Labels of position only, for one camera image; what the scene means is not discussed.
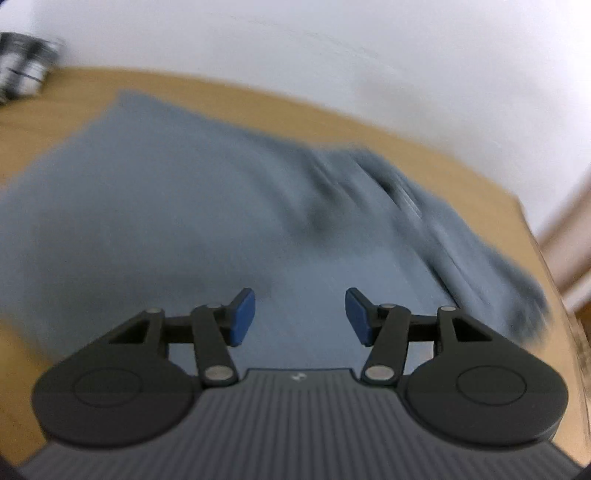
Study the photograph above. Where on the light wooden post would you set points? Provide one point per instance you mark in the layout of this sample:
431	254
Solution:
570	240

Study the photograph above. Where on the grey-blue garment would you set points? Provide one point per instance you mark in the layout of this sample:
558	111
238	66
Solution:
161	221

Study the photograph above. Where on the black and white striped object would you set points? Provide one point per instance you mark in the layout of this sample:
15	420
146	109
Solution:
23	64

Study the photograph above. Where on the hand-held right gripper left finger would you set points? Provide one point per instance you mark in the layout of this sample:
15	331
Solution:
243	318

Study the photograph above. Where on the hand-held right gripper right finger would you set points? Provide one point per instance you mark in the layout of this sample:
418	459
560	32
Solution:
358	318

